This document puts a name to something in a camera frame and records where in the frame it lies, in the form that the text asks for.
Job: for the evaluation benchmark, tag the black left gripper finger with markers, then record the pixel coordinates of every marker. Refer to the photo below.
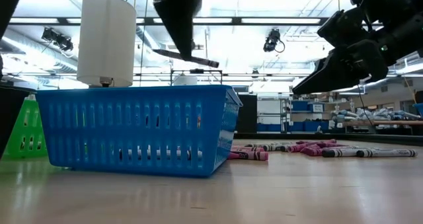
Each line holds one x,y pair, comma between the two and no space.
185,25

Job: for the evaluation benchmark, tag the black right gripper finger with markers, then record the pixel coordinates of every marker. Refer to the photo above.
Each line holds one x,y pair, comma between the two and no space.
317,82

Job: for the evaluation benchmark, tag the white paper-wrapped crayon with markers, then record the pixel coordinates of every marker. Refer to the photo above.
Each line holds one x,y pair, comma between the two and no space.
205,62

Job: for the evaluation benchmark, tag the blue plastic basket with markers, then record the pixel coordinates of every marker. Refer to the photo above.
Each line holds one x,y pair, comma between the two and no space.
132,133

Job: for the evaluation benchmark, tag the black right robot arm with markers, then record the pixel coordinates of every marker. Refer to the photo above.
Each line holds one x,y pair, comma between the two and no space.
403,25

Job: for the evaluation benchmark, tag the cluttered wooden workbench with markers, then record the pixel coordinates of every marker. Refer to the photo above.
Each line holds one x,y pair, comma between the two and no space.
380,122

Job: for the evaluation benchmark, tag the blue storage bin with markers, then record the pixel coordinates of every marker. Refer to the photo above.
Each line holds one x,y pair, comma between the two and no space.
419,109

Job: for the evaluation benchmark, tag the black cabinet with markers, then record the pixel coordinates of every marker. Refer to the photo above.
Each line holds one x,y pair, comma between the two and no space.
248,115

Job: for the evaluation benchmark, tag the white cylinder table lamp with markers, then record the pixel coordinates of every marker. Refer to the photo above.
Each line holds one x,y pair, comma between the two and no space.
105,35

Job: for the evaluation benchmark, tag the black ceiling spotlight cluster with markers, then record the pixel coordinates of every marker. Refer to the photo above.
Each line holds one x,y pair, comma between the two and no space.
59,40

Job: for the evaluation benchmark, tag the green plastic basket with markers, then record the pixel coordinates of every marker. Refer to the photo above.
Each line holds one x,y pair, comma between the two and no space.
26,131

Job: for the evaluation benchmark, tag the black plastic basket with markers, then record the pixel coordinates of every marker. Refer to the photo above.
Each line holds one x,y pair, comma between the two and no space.
10,118

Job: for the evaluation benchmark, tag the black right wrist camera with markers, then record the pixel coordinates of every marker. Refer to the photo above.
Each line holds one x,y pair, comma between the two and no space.
342,29

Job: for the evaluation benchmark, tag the black ceiling camera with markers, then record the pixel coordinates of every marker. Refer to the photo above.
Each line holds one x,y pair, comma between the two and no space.
271,40

